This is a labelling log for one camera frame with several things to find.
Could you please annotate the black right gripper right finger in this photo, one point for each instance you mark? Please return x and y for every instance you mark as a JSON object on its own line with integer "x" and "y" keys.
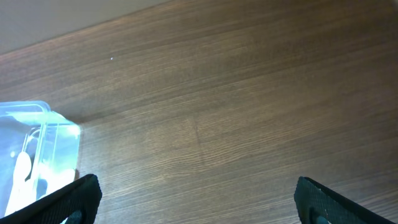
{"x": 318, "y": 204}

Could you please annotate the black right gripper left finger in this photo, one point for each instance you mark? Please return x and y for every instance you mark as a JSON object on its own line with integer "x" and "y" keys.
{"x": 76, "y": 202}

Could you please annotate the white spoon wide handle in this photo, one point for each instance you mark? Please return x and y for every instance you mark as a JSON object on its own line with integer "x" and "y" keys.
{"x": 21, "y": 171}

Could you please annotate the right clear plastic container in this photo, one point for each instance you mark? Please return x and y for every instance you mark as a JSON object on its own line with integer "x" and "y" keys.
{"x": 49, "y": 139}

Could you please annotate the white spoon thin handle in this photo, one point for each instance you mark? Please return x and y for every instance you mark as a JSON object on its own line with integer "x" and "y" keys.
{"x": 50, "y": 181}

